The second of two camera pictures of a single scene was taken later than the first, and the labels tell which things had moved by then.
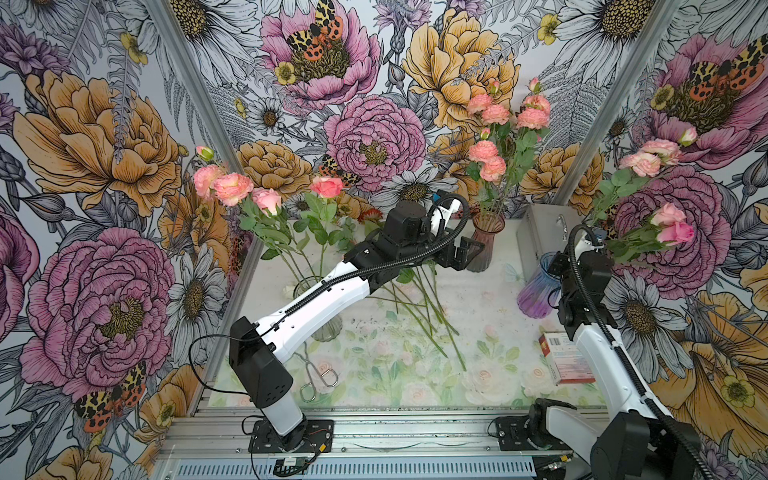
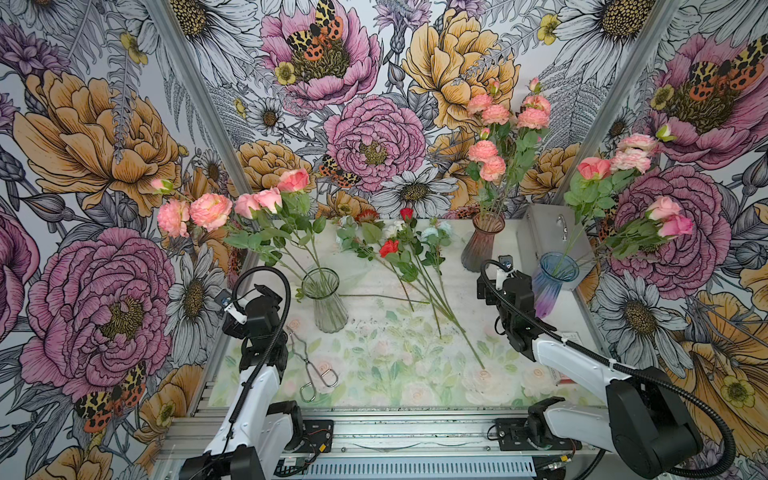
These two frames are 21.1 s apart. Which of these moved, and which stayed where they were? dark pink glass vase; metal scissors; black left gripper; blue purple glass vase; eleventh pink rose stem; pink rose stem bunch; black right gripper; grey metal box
Moved: eleventh pink rose stem; pink rose stem bunch; black right gripper; black left gripper
Stayed: metal scissors; blue purple glass vase; grey metal box; dark pink glass vase
